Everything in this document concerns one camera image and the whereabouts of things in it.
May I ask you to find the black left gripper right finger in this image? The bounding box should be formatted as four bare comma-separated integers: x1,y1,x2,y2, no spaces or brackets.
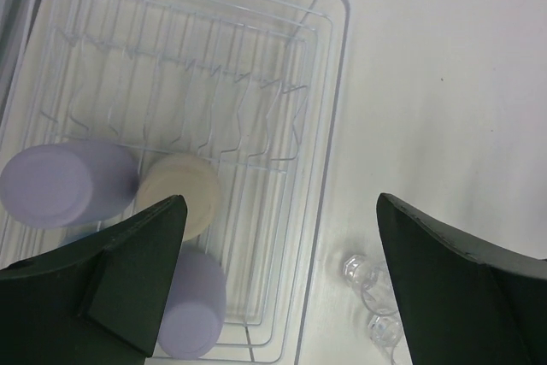
376,193,546,364

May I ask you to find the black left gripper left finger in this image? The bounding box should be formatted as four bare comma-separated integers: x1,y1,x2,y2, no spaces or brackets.
1,196,187,364

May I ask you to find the blue plastic cup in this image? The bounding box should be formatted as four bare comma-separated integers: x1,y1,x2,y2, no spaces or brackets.
59,230,97,247

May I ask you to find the clear plastic cup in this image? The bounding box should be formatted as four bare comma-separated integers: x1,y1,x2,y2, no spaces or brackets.
362,291,404,356
342,254,392,298

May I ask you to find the lilac plastic cup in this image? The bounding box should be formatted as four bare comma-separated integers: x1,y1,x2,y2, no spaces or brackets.
157,247,226,360
1,140,139,229

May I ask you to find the beige plastic cup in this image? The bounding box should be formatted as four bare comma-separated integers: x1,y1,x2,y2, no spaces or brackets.
135,153,221,242

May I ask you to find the white wire dish rack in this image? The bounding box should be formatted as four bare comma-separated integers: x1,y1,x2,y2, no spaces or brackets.
1,0,350,364

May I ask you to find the aluminium frame rail left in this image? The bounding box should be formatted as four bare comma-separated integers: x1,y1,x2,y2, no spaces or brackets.
0,0,39,97

